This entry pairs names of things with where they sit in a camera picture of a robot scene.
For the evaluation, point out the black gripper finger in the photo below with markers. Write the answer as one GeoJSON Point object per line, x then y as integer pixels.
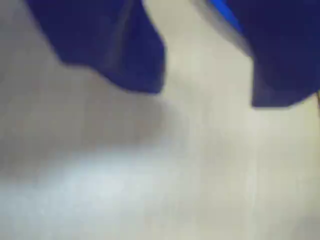
{"type": "Point", "coordinates": [107, 42]}
{"type": "Point", "coordinates": [285, 55]}

